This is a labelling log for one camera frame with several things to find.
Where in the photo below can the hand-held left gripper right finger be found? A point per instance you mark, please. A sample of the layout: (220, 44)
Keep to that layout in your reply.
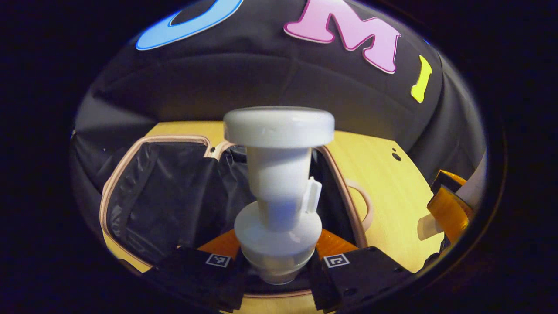
(320, 288)

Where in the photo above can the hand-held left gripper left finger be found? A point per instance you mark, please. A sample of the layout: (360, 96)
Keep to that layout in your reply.
(233, 288)

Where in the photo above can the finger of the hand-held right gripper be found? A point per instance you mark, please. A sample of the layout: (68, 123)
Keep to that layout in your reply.
(451, 213)
(451, 181)

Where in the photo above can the white pump bottle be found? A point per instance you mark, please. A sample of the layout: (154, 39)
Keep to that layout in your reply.
(279, 187)

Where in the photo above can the pink suitcase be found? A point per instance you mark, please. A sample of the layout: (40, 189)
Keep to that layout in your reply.
(165, 196)

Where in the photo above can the black backdrop cloth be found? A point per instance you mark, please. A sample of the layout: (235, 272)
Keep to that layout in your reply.
(244, 78)

